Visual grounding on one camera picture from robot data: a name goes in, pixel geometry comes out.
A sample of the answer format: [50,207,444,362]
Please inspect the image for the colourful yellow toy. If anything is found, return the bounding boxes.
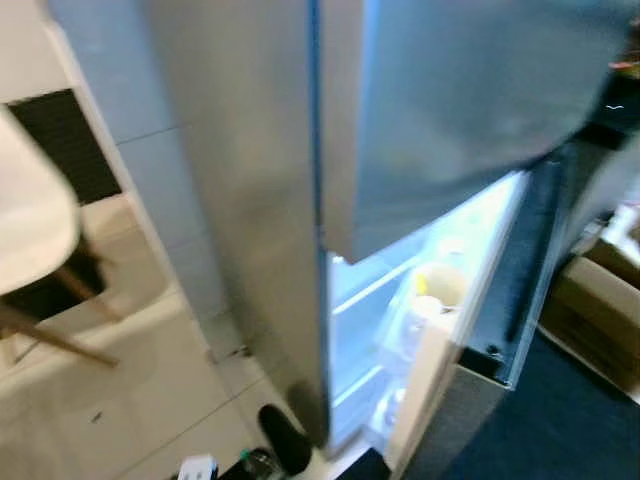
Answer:
[610,20,640,81]

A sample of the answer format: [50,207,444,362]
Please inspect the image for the grey steel fridge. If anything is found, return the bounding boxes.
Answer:
[145,0,531,471]

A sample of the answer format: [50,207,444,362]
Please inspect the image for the brown cardboard box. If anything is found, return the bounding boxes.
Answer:
[538,235,640,393]

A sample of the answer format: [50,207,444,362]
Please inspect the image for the container with yellow lid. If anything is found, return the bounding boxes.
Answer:
[413,262,469,311]

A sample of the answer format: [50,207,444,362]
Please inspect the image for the pink white clutter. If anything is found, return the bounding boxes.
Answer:
[600,198,640,263]

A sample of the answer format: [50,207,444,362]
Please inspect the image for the grey freezer door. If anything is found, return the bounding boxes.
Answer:
[318,0,640,266]

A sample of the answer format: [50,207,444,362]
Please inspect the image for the white chair with wooden legs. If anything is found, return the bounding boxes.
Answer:
[0,100,126,371]

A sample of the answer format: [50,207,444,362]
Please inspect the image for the dark blue carpet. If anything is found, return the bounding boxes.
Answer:
[440,325,640,480]

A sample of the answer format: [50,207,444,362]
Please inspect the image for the black glossy appliance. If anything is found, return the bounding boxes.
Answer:
[578,72,640,153]

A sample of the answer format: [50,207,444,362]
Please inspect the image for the small white object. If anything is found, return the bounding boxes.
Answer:
[176,454,219,480]

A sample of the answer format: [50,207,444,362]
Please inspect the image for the white plastic bottle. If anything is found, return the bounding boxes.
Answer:
[403,295,446,346]

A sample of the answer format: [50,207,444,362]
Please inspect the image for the Spritzer water bottle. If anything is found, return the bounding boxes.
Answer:
[218,448,283,480]

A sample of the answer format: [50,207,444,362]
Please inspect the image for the grey fridge compartment door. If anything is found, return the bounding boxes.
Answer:
[385,120,640,480]

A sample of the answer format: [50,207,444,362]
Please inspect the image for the black floor mat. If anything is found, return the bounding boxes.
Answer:
[5,88,123,206]

